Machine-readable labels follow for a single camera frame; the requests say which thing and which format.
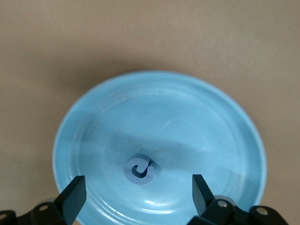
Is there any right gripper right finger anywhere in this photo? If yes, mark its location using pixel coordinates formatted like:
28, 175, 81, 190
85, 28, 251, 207
187, 174, 288, 225

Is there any blue plate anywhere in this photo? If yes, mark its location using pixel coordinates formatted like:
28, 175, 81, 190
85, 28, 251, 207
52, 69, 268, 225

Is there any blue letter c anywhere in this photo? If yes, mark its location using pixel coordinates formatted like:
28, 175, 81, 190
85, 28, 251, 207
123, 153, 157, 186

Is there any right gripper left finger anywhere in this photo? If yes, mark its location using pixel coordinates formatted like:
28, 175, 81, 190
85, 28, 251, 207
0, 175, 87, 225

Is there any brown table cover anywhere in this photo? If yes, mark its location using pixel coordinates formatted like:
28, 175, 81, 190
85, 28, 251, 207
0, 0, 300, 225

